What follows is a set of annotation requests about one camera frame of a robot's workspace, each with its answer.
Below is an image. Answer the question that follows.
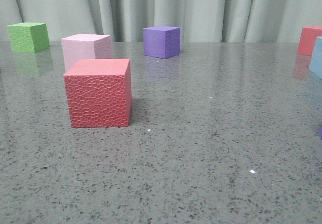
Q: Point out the pink foam cube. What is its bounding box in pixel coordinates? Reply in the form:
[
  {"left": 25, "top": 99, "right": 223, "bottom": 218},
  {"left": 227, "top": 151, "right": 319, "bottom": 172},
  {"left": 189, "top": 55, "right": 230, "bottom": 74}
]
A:
[{"left": 61, "top": 33, "right": 112, "bottom": 71}]

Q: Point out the grey-green curtain backdrop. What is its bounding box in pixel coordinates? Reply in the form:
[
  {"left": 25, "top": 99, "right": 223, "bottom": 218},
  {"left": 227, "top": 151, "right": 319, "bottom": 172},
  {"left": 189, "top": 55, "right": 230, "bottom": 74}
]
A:
[{"left": 1, "top": 0, "right": 321, "bottom": 43}]

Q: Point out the red foam cube far right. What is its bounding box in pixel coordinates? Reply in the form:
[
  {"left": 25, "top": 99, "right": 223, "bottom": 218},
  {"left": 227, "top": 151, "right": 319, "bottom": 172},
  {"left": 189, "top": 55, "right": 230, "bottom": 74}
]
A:
[{"left": 297, "top": 26, "right": 322, "bottom": 56}]

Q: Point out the light blue foam cube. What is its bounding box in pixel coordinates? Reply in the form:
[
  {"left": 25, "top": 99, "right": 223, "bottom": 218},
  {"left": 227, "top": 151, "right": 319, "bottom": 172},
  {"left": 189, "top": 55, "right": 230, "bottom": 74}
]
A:
[{"left": 309, "top": 36, "right": 322, "bottom": 78}]

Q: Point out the red textured foam cube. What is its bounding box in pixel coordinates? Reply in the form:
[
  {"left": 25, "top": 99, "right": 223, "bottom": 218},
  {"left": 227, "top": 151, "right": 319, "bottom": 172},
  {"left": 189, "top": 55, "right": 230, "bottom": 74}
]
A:
[{"left": 64, "top": 58, "right": 132, "bottom": 128}]

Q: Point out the green foam cube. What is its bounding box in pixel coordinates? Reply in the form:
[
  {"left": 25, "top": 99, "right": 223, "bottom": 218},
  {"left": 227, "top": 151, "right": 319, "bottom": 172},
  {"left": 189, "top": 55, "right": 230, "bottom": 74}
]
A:
[{"left": 7, "top": 22, "right": 50, "bottom": 53}]

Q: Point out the purple foam cube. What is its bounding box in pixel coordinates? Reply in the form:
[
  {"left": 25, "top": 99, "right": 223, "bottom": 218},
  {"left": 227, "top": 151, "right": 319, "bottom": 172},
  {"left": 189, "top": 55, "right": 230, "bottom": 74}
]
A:
[{"left": 143, "top": 26, "right": 181, "bottom": 59}]

